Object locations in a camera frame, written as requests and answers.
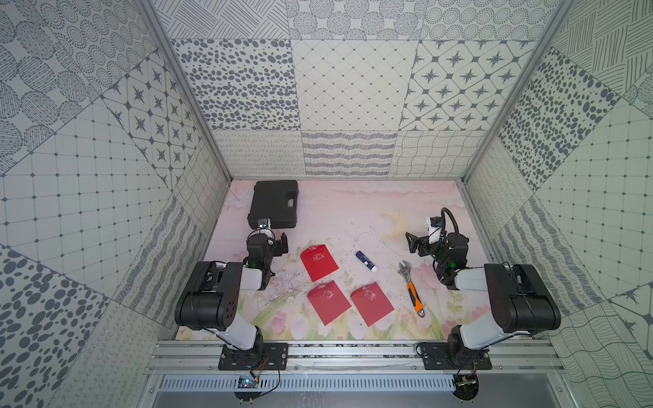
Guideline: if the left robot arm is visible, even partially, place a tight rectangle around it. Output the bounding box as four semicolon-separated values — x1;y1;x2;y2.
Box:
174;228;288;357

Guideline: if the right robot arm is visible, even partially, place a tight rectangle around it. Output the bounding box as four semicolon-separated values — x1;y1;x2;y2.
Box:
406;232;561;364

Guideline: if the red envelope bottom right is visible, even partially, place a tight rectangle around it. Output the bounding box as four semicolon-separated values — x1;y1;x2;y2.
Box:
350;282;395;326

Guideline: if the red envelope bottom left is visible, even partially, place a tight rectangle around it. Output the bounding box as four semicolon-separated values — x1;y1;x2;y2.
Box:
307;280;351;326

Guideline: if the orange adjustable wrench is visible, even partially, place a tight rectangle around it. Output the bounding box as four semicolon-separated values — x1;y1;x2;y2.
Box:
399;260;425;318

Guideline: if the black plastic case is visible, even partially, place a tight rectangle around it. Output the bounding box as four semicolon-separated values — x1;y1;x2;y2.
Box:
248;180;299;230

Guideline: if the left circuit board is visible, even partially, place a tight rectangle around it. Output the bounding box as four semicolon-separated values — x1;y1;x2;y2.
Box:
234;376;262;402

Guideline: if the circuit board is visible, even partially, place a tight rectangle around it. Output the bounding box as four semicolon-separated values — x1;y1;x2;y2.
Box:
234;376;262;402
453;374;480;401

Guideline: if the right circuit board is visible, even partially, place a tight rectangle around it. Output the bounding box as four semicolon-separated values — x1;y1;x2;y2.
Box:
453;374;480;401

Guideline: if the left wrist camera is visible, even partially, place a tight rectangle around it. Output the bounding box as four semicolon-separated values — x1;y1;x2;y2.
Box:
257;219;271;231

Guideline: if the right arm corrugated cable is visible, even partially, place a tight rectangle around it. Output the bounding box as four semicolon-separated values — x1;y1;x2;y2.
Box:
439;206;461;241

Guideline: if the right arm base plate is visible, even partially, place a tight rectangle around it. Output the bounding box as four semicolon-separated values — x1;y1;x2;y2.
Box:
416;343;492;371

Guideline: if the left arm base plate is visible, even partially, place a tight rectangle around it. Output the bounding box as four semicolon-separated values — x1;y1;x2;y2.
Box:
219;343;288;372

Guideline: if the aluminium mounting rail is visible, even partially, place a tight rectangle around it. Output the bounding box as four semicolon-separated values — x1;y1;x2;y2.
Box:
146;338;565;374

